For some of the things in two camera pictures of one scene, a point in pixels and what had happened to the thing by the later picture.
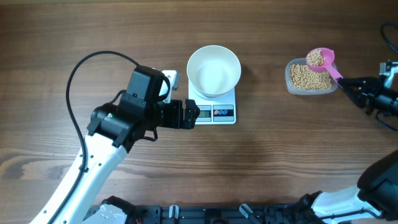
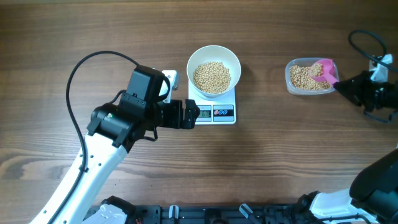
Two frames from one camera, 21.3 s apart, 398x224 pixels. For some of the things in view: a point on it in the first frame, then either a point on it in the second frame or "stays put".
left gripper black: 176,107 stays put
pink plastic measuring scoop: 329,66 -> 329,74
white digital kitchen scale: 222,111 stays put
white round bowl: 213,70 stays put
